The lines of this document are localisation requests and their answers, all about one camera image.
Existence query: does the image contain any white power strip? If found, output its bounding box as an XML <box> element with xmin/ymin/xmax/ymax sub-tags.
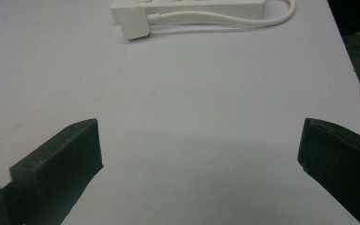
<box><xmin>110</xmin><ymin>0</ymin><xmax>266</xmax><ymax>25</ymax></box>

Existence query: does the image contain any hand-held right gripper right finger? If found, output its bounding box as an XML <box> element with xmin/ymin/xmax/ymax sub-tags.
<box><xmin>296</xmin><ymin>117</ymin><xmax>360</xmax><ymax>225</ymax></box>

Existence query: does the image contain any white plug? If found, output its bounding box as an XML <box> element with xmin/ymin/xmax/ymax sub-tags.
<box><xmin>118</xmin><ymin>7</ymin><xmax>152</xmax><ymax>40</ymax></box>

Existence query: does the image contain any white power cable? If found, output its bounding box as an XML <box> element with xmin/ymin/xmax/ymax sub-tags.
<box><xmin>146</xmin><ymin>0</ymin><xmax>296</xmax><ymax>28</ymax></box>

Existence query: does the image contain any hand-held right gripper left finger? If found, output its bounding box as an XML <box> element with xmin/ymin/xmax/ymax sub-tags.
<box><xmin>0</xmin><ymin>117</ymin><xmax>104</xmax><ymax>225</ymax></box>

